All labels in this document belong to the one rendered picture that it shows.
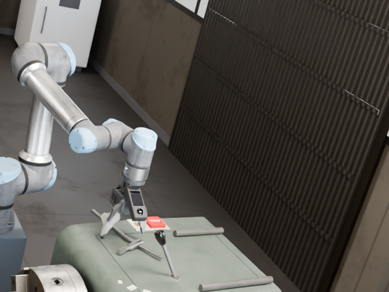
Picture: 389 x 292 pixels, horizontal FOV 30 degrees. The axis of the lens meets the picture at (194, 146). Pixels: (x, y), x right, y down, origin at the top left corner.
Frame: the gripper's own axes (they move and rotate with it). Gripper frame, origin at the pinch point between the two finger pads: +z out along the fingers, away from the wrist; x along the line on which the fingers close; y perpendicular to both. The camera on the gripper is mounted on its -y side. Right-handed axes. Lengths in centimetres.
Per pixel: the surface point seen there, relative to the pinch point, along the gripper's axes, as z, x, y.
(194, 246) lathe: 2.2, -25.1, -5.1
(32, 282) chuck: 8.1, 32.0, -8.9
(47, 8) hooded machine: 61, -204, 561
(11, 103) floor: 128, -136, 443
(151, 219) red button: 1.0, -17.2, 11.5
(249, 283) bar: 0.7, -30.1, -29.6
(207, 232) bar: 0.7, -34.1, 1.1
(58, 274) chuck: 4.0, 26.1, -11.9
